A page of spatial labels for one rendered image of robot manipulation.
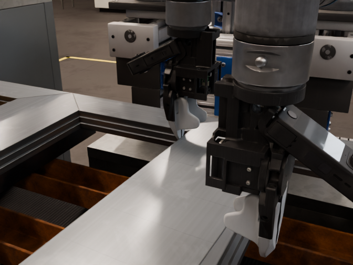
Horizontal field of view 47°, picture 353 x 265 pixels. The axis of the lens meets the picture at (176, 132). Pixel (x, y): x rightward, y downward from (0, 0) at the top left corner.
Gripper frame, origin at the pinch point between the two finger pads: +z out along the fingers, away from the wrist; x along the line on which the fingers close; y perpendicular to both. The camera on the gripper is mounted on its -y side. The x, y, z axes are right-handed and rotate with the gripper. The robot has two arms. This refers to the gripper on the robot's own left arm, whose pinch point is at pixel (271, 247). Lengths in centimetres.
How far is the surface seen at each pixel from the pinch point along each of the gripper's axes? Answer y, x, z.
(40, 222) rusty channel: 42.1, -5.1, 13.3
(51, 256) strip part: 22.9, 11.7, 0.6
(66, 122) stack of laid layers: 49, -23, 2
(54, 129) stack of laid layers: 49, -19, 2
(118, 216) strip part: 20.0, 1.8, 0.7
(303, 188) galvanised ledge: 1.8, -44.7, 17.8
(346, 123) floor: 0, -264, 86
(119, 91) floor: 192, -256, 86
